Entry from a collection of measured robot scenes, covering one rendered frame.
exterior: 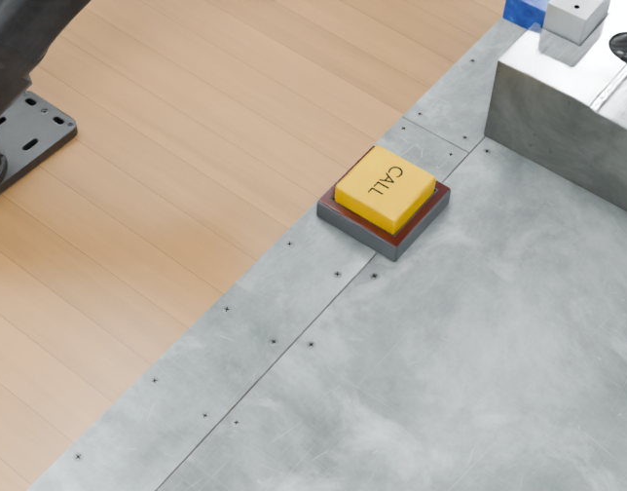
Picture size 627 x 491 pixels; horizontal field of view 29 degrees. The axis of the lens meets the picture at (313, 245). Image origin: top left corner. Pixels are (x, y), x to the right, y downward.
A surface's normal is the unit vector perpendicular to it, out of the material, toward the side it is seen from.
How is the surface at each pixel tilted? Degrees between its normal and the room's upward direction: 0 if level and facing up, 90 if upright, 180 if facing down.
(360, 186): 0
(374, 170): 0
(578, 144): 90
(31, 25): 82
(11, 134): 0
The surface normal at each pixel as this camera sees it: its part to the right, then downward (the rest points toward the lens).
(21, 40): 0.48, 0.57
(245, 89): 0.03, -0.62
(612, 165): -0.60, 0.62
